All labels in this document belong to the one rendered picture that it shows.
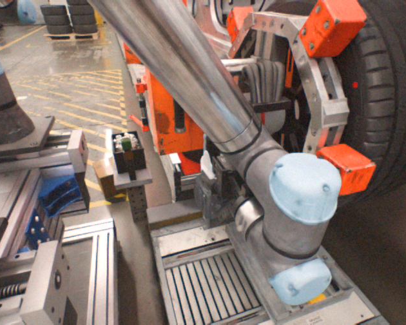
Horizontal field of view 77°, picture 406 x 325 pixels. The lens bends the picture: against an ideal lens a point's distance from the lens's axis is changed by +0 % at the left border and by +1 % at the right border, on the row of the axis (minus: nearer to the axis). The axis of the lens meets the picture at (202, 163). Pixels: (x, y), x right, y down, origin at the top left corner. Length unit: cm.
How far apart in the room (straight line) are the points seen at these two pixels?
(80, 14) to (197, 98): 862
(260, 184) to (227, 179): 15
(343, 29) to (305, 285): 45
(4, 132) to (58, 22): 821
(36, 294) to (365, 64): 72
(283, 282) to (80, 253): 106
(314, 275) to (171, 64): 29
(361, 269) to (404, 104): 109
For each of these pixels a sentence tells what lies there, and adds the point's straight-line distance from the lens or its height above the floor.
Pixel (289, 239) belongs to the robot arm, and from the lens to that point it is 33.
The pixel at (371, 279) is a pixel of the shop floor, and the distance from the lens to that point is 160.
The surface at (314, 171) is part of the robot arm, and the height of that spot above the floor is 101.
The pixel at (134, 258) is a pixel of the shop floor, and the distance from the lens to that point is 148.
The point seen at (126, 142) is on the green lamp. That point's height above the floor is 65.
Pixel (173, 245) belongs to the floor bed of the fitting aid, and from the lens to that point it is 140.
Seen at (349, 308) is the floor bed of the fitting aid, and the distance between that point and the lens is 136.
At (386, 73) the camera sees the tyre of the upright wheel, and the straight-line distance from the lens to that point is 64.
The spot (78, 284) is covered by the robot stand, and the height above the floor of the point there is 21.
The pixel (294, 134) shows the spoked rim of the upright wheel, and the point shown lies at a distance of 85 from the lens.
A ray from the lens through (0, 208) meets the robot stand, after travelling 81.
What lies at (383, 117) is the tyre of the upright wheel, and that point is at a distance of 64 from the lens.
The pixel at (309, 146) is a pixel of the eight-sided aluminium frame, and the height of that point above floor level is 87.
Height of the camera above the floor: 117
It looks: 34 degrees down
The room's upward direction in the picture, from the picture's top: straight up
